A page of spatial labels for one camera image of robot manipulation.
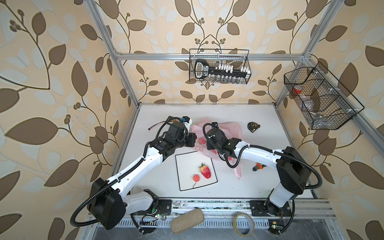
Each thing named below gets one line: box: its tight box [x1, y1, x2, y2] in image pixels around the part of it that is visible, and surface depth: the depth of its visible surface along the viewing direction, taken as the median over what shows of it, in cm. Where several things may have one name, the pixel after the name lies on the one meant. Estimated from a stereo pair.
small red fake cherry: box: [193, 174, 200, 189], surface depth 83 cm
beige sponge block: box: [170, 209, 205, 234], surface depth 69 cm
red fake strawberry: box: [199, 162, 211, 179], surface depth 84 cm
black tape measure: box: [247, 122, 261, 133], surface depth 107 cm
